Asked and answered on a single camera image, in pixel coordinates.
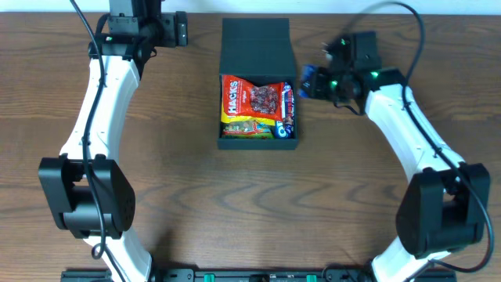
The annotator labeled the blue Eclipse mint box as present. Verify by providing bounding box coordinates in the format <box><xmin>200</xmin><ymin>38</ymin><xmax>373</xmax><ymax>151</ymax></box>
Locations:
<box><xmin>299</xmin><ymin>64</ymin><xmax>318</xmax><ymax>99</ymax></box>

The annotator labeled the dark blue Cadbury chocolate bar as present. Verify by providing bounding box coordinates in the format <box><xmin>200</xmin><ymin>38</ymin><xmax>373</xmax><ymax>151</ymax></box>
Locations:
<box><xmin>280</xmin><ymin>82</ymin><xmax>295</xmax><ymax>139</ymax></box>

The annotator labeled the blue Oreo cookie pack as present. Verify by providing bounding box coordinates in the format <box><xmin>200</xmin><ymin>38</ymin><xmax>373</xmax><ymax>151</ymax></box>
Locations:
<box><xmin>274</xmin><ymin>121</ymin><xmax>294</xmax><ymax>139</ymax></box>

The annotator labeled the dark green box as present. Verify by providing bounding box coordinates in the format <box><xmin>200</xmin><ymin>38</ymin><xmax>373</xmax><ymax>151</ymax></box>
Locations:
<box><xmin>218</xmin><ymin>18</ymin><xmax>298</xmax><ymax>150</ymax></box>

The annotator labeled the green Haribo gummy bag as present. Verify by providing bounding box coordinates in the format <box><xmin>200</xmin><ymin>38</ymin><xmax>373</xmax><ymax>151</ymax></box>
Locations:
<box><xmin>222</xmin><ymin>120</ymin><xmax>274</xmax><ymax>139</ymax></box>

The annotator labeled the red Hacks candy bag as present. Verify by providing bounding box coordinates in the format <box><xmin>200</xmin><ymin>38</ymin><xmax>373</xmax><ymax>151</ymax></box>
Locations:
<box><xmin>222</xmin><ymin>75</ymin><xmax>285</xmax><ymax>121</ymax></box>

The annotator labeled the yellow Hacks candy bag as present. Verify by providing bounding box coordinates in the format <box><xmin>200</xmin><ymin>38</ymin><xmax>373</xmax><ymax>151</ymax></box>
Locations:
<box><xmin>221</xmin><ymin>96</ymin><xmax>281</xmax><ymax>126</ymax></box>

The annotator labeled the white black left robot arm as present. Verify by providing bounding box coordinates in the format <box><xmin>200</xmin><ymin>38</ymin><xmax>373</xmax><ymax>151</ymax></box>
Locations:
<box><xmin>38</xmin><ymin>0</ymin><xmax>188</xmax><ymax>281</ymax></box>

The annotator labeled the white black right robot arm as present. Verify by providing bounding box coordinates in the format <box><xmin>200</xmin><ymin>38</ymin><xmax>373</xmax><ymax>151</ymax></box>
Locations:
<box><xmin>301</xmin><ymin>31</ymin><xmax>494</xmax><ymax>281</ymax></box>

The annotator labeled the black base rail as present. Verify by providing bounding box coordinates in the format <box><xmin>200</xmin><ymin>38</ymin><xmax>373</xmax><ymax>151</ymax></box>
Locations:
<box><xmin>60</xmin><ymin>261</ymin><xmax>457</xmax><ymax>282</ymax></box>

